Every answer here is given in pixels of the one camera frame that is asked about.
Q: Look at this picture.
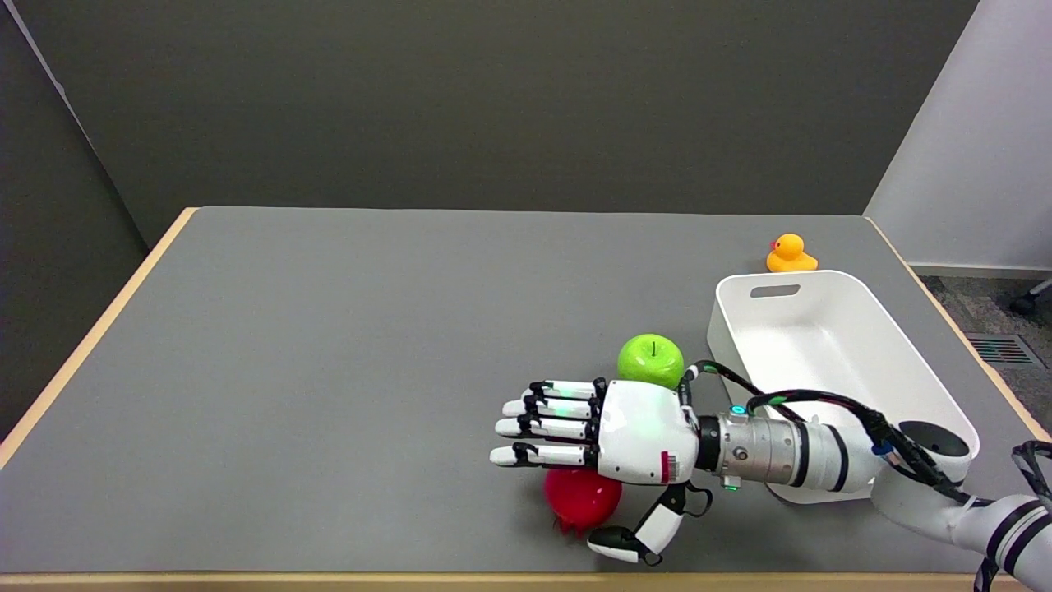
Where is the black braided cable loop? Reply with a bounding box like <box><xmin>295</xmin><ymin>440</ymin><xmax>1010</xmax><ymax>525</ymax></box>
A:
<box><xmin>974</xmin><ymin>440</ymin><xmax>1052</xmax><ymax>592</ymax></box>

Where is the floor vent grille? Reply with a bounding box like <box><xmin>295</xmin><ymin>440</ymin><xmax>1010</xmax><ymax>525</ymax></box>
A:
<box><xmin>965</xmin><ymin>332</ymin><xmax>1039</xmax><ymax>368</ymax></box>

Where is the yellow rubber duck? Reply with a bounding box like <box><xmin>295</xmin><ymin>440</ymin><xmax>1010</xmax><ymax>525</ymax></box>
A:
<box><xmin>766</xmin><ymin>233</ymin><xmax>819</xmax><ymax>274</ymax></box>

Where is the red pomegranate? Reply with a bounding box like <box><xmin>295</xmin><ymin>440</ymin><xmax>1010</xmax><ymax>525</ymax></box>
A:
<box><xmin>543</xmin><ymin>466</ymin><xmax>623</xmax><ymax>539</ymax></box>

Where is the green apple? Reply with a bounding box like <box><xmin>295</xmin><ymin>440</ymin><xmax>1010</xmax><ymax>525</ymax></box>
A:
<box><xmin>617</xmin><ymin>333</ymin><xmax>685</xmax><ymax>390</ymax></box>

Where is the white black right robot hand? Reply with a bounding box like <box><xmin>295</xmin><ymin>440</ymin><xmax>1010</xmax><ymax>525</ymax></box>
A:
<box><xmin>490</xmin><ymin>377</ymin><xmax>701</xmax><ymax>567</ymax></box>

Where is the black cable to hand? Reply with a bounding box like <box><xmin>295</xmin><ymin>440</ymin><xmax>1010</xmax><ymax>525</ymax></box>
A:
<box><xmin>684</xmin><ymin>360</ymin><xmax>991</xmax><ymax>504</ymax></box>

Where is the black chair caster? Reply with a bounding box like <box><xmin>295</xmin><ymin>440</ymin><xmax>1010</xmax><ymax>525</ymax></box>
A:
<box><xmin>1009</xmin><ymin>278</ymin><xmax>1052</xmax><ymax>316</ymax></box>

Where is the white plastic bin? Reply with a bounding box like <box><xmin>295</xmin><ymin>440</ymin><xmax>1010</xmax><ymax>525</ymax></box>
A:
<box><xmin>707</xmin><ymin>270</ymin><xmax>981</xmax><ymax>504</ymax></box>

